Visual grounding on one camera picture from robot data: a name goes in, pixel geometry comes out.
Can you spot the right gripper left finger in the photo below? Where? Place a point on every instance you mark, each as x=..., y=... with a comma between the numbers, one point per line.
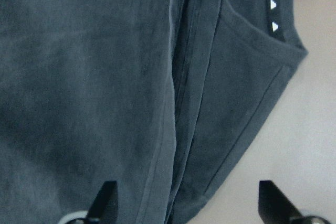
x=104, y=208

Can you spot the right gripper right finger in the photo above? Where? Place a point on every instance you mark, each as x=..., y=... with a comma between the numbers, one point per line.
x=274, y=206

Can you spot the black graphic t-shirt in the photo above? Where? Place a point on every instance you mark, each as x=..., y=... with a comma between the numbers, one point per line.
x=162, y=96

